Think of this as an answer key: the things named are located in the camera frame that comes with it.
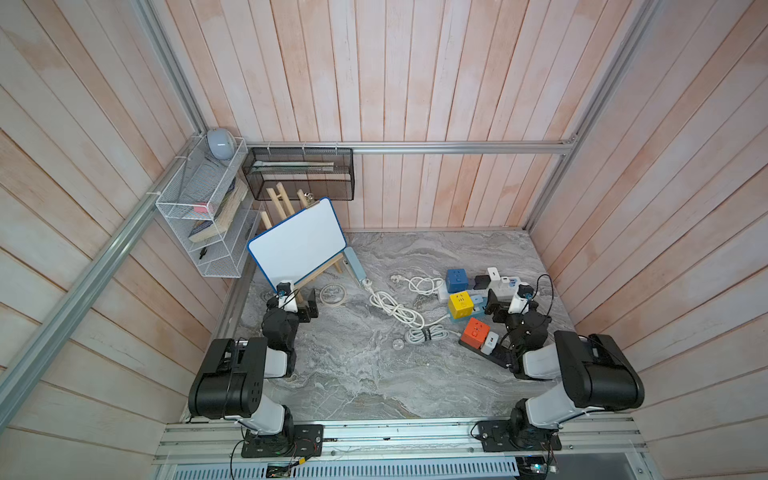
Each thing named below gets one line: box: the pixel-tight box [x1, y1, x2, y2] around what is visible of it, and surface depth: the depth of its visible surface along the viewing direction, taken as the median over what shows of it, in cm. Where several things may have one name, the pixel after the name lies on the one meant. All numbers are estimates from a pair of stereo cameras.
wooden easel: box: [260, 181, 346, 304], surface depth 87 cm
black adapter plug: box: [473, 275, 491, 290], surface depth 98 cm
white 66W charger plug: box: [481, 331, 499, 356], surface depth 85 cm
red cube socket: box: [460, 317, 491, 350], surface depth 85 cm
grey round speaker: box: [207, 128, 235, 161], surface depth 84 cm
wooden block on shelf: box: [188, 181, 248, 242], surface depth 83 cm
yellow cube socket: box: [448, 291, 474, 319], surface depth 92 cm
